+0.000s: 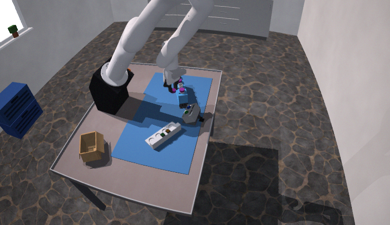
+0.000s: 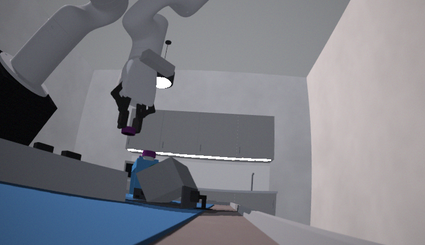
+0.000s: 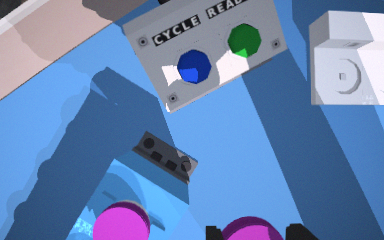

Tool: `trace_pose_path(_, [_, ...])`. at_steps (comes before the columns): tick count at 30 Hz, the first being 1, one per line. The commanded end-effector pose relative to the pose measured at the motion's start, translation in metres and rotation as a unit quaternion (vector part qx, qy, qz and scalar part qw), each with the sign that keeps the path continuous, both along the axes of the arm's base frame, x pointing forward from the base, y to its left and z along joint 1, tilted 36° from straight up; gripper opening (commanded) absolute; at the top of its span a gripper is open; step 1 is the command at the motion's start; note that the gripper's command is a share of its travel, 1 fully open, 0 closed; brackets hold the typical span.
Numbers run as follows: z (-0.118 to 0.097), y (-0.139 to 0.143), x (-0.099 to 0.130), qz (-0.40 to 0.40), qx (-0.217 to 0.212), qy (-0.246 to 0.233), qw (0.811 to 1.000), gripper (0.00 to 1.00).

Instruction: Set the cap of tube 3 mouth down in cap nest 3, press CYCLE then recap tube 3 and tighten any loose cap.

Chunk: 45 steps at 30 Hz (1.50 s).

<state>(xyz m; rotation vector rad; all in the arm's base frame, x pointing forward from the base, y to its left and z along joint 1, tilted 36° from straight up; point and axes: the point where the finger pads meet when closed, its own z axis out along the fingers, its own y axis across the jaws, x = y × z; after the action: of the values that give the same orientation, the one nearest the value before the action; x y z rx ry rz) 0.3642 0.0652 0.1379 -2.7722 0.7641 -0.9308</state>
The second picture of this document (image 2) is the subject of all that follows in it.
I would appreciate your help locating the grey control panel with blue and green buttons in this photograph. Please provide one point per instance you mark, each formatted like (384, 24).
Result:
(169, 180)

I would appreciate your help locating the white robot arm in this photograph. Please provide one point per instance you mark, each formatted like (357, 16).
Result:
(53, 41)

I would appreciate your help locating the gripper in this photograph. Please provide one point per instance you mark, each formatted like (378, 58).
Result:
(138, 83)

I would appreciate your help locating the blue flat mat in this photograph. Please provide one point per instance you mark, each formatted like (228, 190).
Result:
(34, 216)

